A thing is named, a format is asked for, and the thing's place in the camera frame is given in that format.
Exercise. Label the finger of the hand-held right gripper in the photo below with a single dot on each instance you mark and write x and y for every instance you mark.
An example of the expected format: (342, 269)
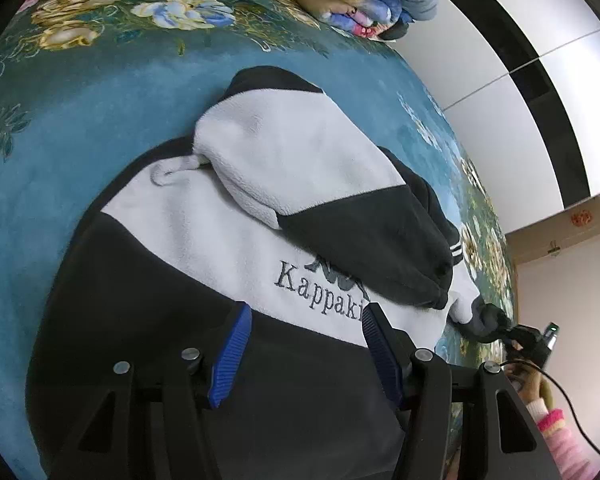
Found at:
(510, 334)

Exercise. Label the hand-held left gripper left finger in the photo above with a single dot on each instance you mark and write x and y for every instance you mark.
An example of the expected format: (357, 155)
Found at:
(230, 360)

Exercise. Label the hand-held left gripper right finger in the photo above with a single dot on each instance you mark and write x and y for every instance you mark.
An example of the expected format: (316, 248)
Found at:
(380, 355)

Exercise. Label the black and white fleece jacket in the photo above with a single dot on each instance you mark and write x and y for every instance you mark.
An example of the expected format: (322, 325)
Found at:
(180, 240)

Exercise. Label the person's right forearm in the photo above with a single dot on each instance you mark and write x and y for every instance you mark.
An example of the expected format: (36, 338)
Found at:
(560, 440)

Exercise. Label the person's right hand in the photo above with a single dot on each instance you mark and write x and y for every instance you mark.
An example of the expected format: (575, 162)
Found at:
(527, 382)

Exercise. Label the teal floral blanket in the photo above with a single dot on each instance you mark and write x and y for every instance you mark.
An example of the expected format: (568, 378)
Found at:
(80, 110)

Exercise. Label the dark cloth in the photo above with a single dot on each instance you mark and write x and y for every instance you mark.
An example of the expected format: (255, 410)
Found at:
(395, 34)

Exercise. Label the stack of folded blankets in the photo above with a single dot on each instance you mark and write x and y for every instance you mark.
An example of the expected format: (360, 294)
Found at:
(330, 5)

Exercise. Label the wall hook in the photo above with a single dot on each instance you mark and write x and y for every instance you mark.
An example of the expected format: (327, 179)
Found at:
(555, 249)

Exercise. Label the red wall sticker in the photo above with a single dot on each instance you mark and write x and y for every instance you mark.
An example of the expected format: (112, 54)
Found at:
(582, 218)

